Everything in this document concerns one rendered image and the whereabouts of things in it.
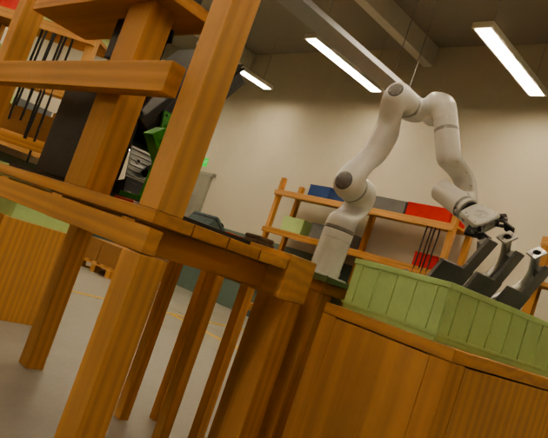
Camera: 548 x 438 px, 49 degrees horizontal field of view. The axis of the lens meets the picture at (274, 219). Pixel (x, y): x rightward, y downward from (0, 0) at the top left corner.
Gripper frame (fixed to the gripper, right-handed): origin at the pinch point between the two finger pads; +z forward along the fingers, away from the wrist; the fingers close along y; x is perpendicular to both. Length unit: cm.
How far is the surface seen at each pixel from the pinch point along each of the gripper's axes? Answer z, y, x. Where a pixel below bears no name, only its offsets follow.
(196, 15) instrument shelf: -70, -66, -71
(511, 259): 8.0, -1.9, 3.3
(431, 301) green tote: 16.0, -38.4, -4.5
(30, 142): -335, -145, 77
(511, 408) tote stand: 38, -24, 29
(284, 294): -19, -69, 7
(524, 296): 9.4, 4.8, 22.6
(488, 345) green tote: 25.0, -24.2, 13.8
